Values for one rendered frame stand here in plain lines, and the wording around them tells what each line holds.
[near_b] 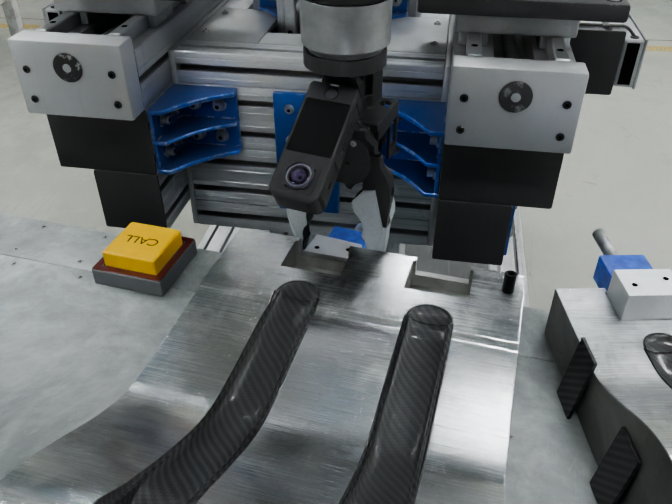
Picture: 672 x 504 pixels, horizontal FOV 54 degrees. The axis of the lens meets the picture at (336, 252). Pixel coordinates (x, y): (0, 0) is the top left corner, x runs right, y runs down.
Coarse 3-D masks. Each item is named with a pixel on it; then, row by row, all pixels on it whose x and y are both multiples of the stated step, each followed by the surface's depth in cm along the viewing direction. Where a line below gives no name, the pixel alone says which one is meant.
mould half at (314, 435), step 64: (256, 256) 58; (384, 256) 58; (192, 320) 51; (256, 320) 51; (320, 320) 51; (384, 320) 51; (512, 320) 51; (192, 384) 46; (320, 384) 46; (448, 384) 46; (512, 384) 46; (64, 448) 38; (128, 448) 39; (256, 448) 41; (320, 448) 41; (448, 448) 42
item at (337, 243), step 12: (336, 228) 70; (360, 228) 71; (312, 240) 66; (324, 240) 66; (336, 240) 66; (348, 240) 68; (360, 240) 68; (324, 252) 64; (336, 252) 64; (348, 252) 64
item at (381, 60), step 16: (304, 48) 55; (384, 48) 55; (304, 64) 55; (320, 64) 53; (336, 64) 53; (352, 64) 53; (368, 64) 53; (384, 64) 55; (336, 80) 56; (352, 80) 55; (368, 80) 59; (368, 96) 59; (368, 112) 60; (384, 112) 60; (368, 128) 57; (384, 128) 59; (352, 144) 57; (368, 144) 57; (352, 160) 58; (368, 160) 57; (352, 176) 59
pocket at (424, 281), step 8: (416, 264) 58; (416, 272) 58; (424, 272) 58; (472, 272) 56; (408, 280) 56; (416, 280) 58; (424, 280) 58; (432, 280) 58; (440, 280) 58; (448, 280) 57; (456, 280) 57; (464, 280) 57; (416, 288) 58; (424, 288) 58; (432, 288) 58; (440, 288) 58; (448, 288) 58; (456, 288) 58; (464, 288) 57; (456, 296) 57; (464, 296) 57
